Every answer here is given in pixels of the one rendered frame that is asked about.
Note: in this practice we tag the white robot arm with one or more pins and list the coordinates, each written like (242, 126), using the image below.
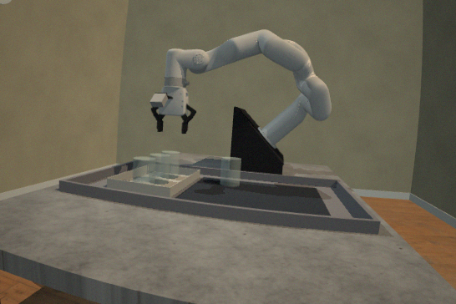
(284, 52)

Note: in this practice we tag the clear glass jar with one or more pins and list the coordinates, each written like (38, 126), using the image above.
(144, 170)
(230, 171)
(174, 163)
(162, 172)

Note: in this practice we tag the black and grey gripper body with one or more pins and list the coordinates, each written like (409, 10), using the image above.
(177, 105)

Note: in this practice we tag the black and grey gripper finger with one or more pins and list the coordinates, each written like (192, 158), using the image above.
(187, 119)
(158, 118)

